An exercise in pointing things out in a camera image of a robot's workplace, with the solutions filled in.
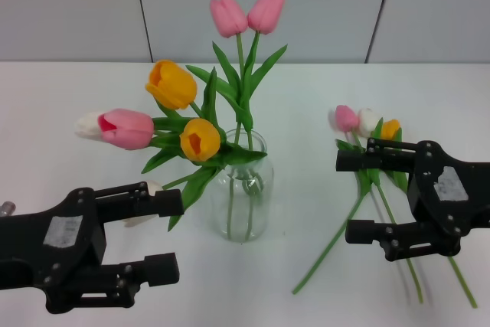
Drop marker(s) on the clear glass vase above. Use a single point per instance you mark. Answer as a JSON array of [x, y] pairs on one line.
[[260, 189]]

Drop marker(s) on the small orange tulip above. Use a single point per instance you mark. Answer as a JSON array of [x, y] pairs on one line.
[[391, 129], [199, 139]]

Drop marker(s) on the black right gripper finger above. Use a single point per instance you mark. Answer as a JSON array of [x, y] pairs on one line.
[[352, 160]]

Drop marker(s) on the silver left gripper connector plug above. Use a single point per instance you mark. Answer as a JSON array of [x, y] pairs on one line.
[[7, 208]]

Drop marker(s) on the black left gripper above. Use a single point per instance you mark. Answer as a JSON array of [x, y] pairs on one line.
[[57, 242]]

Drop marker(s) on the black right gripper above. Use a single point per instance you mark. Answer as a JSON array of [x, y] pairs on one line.
[[471, 204]]

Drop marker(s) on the pink tulip with open bloom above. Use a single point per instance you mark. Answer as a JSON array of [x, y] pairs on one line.
[[126, 128]]

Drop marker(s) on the large orange tulip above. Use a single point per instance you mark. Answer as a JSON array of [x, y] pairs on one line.
[[172, 84]]

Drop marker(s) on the pink tulip with bloom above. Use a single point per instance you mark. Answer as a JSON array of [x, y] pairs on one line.
[[346, 118], [266, 11], [227, 17], [126, 128]]

